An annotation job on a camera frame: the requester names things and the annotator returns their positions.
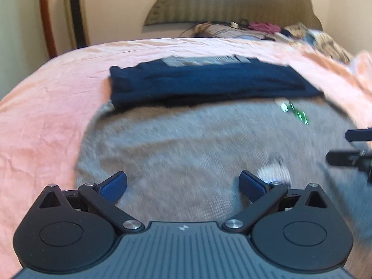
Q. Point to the brown wooden door frame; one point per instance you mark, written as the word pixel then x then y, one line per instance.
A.
pixel 48 17

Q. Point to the magenta cloth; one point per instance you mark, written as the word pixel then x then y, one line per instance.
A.
pixel 264 26

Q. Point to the gold tower fan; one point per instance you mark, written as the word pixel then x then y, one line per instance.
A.
pixel 76 11

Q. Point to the navy blue garment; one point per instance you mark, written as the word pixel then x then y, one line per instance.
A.
pixel 203 78

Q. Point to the patterned pillow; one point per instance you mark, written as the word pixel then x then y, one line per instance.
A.
pixel 218 29

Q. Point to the pink bed sheet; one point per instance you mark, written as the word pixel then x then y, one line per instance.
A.
pixel 43 116

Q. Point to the grey knit sweater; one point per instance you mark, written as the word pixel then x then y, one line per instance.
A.
pixel 186 151

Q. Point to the grey padded headboard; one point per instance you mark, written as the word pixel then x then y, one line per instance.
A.
pixel 232 3

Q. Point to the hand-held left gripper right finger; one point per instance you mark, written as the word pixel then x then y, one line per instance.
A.
pixel 250 186

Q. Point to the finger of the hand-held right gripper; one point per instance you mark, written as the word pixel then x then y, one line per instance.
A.
pixel 359 135
pixel 343 157

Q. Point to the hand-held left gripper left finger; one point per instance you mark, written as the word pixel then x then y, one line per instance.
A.
pixel 114 186

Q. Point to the small green shiny piece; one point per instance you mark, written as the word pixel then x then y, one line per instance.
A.
pixel 293 111

